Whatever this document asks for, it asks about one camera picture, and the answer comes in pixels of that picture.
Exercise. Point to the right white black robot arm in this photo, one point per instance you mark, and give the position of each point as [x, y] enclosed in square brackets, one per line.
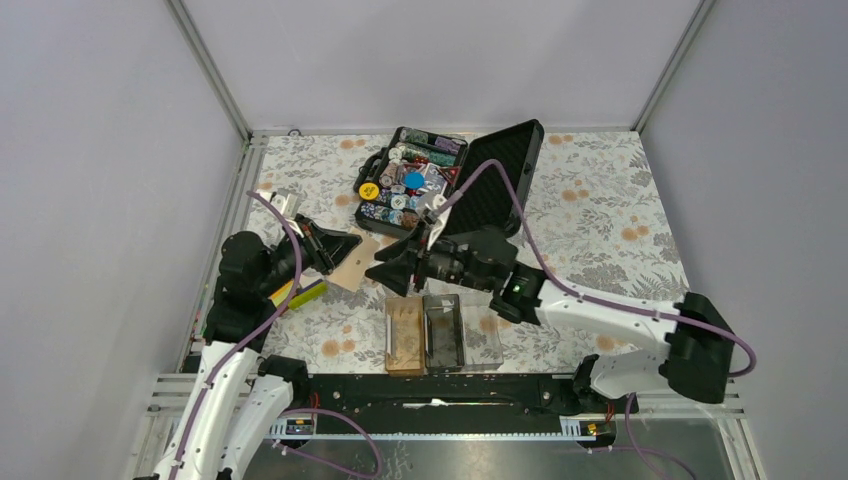
[683, 345]

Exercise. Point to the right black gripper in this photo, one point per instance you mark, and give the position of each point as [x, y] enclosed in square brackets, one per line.
[401, 256]

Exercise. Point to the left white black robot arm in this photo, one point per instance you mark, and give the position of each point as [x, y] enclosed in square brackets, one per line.
[236, 397]

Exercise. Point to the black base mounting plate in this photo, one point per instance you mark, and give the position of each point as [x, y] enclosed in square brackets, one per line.
[452, 404]

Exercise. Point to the yellow round poker chip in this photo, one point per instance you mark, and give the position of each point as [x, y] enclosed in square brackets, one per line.
[369, 191]

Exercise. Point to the black poker chip case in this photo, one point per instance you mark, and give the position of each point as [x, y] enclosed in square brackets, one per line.
[485, 203]

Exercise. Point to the colourful sticky note stack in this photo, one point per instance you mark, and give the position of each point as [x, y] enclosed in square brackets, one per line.
[304, 293]

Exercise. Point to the clear transparent card holder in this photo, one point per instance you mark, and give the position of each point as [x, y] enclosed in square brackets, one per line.
[481, 341]

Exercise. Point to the smoky black card holder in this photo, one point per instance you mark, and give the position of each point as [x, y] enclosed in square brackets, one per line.
[444, 334]

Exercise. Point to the blue playing card deck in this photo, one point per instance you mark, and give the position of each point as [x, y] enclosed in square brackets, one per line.
[434, 181]

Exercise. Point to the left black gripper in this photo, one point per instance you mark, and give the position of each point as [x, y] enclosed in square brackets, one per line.
[327, 248]

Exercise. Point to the amber transparent card holder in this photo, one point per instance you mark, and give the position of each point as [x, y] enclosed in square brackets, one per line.
[405, 337]

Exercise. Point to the blue round poker chip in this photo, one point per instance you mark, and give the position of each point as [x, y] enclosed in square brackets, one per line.
[414, 180]

